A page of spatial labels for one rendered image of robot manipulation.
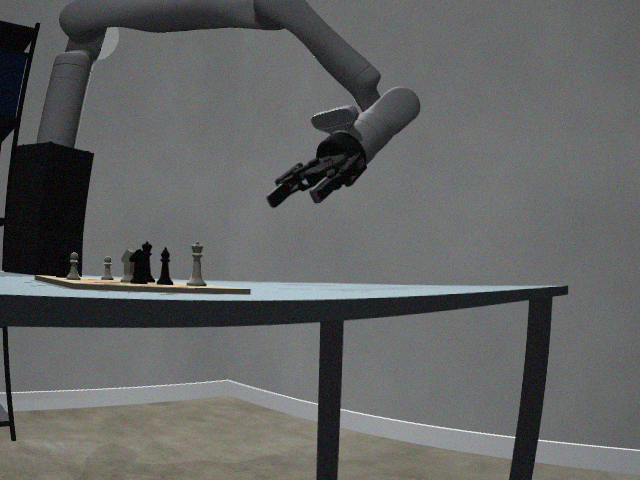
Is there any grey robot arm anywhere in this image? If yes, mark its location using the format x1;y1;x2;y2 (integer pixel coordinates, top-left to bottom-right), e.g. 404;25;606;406
36;0;420;165

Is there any brown and cream chessboard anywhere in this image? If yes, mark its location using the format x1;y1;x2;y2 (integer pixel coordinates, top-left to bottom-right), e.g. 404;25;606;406
35;275;251;294

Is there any white pawn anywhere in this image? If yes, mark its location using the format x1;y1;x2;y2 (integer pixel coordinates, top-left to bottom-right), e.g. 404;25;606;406
67;253;81;280
101;256;114;280

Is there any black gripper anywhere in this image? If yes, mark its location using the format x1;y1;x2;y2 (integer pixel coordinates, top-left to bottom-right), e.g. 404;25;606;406
267;132;367;208

